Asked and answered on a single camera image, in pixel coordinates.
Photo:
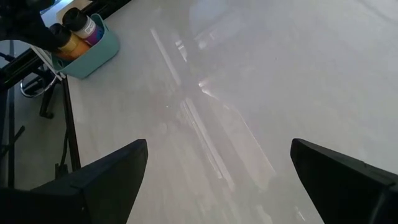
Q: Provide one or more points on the teal plastic bin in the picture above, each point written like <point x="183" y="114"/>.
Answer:
<point x="96" y="59"/>

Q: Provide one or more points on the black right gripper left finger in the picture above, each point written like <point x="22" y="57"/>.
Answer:
<point x="77" y="199"/>

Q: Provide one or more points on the black aluminium table frame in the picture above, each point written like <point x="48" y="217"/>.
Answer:
<point x="71" y="124"/>

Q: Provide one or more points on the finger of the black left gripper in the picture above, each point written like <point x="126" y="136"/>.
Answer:
<point x="31" y="31"/>

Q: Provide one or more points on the purple-label garlic powder jar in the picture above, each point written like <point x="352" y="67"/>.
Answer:
<point x="84" y="26"/>

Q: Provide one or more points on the silver metal bracket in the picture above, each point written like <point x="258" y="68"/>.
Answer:
<point x="51" y="63"/>

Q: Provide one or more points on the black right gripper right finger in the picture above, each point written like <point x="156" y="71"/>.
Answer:
<point x="351" y="186"/>

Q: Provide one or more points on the orange black-lid jar labelled five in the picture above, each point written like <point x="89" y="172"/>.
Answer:
<point x="74" y="46"/>

